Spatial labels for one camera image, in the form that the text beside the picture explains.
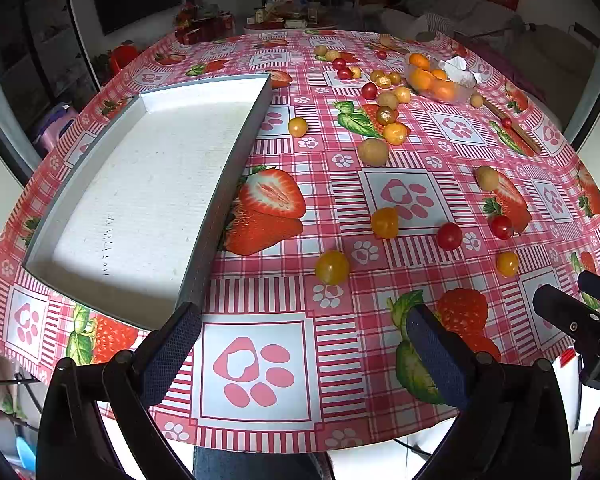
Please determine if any red cherry tomato with stem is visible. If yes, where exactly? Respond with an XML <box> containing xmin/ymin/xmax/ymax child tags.
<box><xmin>489</xmin><ymin>214</ymin><xmax>514</xmax><ymax>240</ymax></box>

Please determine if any orange yellow cherry tomato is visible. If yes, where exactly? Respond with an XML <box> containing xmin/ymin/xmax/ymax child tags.
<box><xmin>370</xmin><ymin>207</ymin><xmax>399</xmax><ymax>240</ymax></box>

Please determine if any orange yellow physalis fruit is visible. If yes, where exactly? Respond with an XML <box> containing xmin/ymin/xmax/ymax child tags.
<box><xmin>382</xmin><ymin>122</ymin><xmax>411</xmax><ymax>145</ymax></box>

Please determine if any small yellow cherry tomato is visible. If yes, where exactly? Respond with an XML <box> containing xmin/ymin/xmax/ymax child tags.
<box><xmin>495</xmin><ymin>252</ymin><xmax>519</xmax><ymax>278</ymax></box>

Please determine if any white shallow tray box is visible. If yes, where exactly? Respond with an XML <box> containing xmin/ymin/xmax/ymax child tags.
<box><xmin>23</xmin><ymin>74</ymin><xmax>272</xmax><ymax>330</ymax></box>

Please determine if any longan beside bowl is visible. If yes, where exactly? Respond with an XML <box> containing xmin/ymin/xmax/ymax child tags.
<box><xmin>470</xmin><ymin>93</ymin><xmax>483</xmax><ymax>108</ymax></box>

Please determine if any strawberry pattern pink tablecloth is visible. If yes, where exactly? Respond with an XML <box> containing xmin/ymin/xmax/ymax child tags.
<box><xmin>0</xmin><ymin>32</ymin><xmax>600</xmax><ymax>453</ymax></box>

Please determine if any clear glass fruit bowl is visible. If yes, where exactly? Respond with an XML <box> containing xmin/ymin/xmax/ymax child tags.
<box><xmin>405</xmin><ymin>54</ymin><xmax>478</xmax><ymax>105</ymax></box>

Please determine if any white crumpled tissue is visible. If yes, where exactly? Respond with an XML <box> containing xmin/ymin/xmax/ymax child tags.
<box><xmin>438</xmin><ymin>55</ymin><xmax>483</xmax><ymax>88</ymax></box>

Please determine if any mandarin orange in bowl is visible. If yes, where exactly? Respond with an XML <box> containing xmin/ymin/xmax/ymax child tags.
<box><xmin>408</xmin><ymin>67</ymin><xmax>436</xmax><ymax>92</ymax></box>

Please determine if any dark greenish tomato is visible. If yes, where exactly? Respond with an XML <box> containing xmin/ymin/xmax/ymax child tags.
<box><xmin>375</xmin><ymin>106</ymin><xmax>398</xmax><ymax>126</ymax></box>

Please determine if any mandarin orange top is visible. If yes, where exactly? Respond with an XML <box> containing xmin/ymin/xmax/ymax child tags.
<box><xmin>408</xmin><ymin>53</ymin><xmax>430</xmax><ymax>70</ymax></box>

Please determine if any white sofa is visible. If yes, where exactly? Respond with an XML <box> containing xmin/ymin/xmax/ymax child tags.
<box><xmin>379</xmin><ymin>0</ymin><xmax>524</xmax><ymax>39</ymax></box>

